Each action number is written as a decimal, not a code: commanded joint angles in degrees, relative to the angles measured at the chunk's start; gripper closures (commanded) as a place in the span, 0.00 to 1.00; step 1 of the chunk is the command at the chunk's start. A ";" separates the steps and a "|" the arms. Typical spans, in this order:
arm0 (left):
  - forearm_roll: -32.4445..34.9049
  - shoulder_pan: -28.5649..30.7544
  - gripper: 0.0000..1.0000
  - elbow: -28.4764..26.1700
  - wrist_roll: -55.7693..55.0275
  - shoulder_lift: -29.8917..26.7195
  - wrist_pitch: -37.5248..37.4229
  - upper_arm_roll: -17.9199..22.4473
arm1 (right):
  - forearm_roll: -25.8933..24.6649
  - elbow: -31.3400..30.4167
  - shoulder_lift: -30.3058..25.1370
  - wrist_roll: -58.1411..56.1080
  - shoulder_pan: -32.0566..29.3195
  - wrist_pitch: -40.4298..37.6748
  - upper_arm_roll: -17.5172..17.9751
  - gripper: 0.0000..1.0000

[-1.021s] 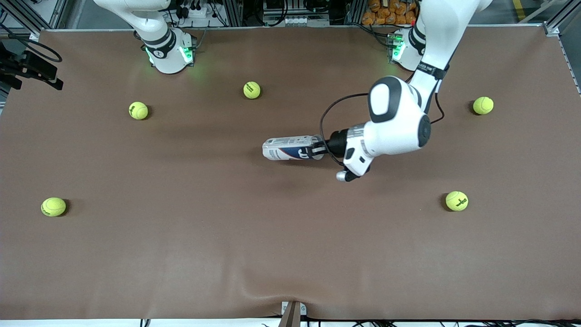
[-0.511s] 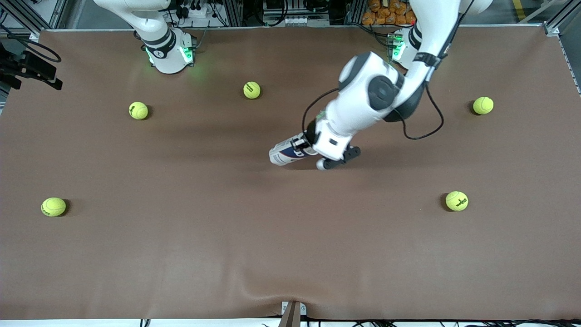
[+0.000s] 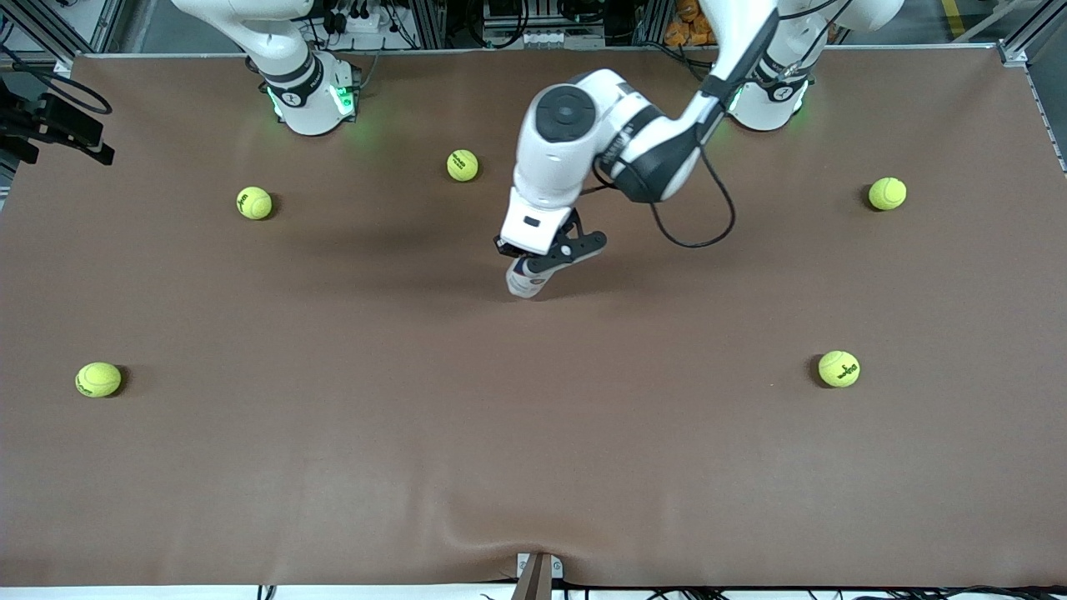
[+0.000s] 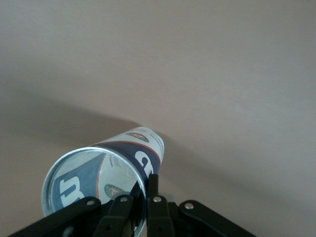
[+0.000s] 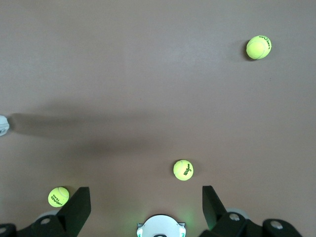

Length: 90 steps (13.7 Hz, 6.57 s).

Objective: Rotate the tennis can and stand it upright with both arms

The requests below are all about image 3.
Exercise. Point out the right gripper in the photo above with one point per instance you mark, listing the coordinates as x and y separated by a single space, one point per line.
52 122

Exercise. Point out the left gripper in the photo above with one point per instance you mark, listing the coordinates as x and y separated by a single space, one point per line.
508 250

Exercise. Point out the white blue tennis ball can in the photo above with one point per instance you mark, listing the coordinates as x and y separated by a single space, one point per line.
525 285

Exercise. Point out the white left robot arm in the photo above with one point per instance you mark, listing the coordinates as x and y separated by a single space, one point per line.
558 150

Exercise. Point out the yellow tennis ball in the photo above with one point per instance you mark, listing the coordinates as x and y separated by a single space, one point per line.
839 368
887 193
98 379
463 165
254 203

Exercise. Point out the brown table mat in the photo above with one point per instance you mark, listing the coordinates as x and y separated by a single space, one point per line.
533 417

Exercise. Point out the grey base connector box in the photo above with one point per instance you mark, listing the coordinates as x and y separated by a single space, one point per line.
346 96

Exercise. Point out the white power strip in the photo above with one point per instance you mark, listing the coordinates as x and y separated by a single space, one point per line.
363 22

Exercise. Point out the bag of orange items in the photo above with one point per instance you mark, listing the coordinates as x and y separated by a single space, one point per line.
688 29

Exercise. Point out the aluminium frame profile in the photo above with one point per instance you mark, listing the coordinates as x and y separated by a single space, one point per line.
1013 52
100 25

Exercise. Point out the metal table edge bracket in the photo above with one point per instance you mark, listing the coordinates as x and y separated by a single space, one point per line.
554 568

